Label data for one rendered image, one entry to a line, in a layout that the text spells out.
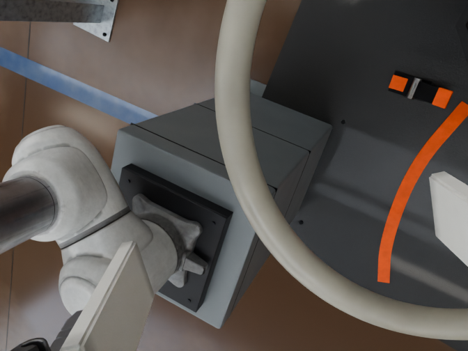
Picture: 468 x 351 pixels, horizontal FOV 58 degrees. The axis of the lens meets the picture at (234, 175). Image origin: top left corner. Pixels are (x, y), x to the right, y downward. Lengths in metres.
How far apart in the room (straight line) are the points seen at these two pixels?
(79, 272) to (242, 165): 0.51
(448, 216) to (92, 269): 0.69
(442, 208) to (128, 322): 0.13
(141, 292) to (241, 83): 0.21
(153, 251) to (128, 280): 0.70
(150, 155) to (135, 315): 0.84
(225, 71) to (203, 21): 1.44
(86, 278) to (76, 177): 0.18
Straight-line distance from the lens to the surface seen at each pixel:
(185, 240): 0.96
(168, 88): 1.88
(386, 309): 0.45
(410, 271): 1.82
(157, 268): 0.88
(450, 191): 0.18
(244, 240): 0.97
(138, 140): 1.01
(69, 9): 1.88
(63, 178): 0.77
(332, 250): 1.81
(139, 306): 0.18
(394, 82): 1.58
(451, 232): 0.19
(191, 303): 1.07
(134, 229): 0.86
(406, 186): 1.67
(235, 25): 0.35
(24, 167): 0.80
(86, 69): 2.13
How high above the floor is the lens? 1.60
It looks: 61 degrees down
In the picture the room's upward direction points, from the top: 128 degrees counter-clockwise
